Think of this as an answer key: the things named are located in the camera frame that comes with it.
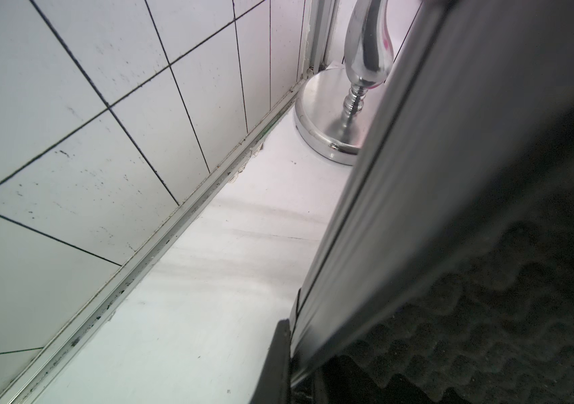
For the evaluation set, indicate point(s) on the black poker case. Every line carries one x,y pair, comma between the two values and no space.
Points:
447,272

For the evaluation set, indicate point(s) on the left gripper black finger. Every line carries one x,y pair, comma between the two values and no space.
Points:
274,382

